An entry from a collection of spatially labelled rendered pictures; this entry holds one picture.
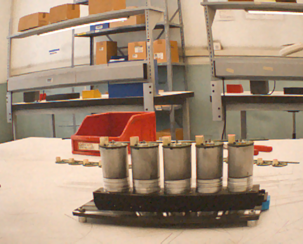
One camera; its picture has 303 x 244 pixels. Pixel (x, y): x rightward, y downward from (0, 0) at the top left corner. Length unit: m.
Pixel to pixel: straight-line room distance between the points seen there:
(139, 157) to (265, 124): 4.48
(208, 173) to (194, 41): 4.70
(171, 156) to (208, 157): 0.03
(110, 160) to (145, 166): 0.03
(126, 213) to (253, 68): 2.35
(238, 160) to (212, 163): 0.02
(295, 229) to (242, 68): 2.40
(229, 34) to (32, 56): 2.81
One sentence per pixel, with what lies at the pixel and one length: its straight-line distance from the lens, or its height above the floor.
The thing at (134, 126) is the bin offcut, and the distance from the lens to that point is 0.76.
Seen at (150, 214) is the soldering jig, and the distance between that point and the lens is 0.37.
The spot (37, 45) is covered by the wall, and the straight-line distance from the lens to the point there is 6.21.
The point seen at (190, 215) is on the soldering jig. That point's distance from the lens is 0.36.
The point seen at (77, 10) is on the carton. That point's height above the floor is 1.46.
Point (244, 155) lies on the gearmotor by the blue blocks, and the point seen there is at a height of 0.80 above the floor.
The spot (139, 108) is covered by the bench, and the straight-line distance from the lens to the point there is 3.02.
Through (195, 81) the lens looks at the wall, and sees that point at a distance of 5.04.
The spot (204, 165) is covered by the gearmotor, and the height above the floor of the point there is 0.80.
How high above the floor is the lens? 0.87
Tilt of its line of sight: 5 degrees down
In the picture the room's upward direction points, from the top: 3 degrees counter-clockwise
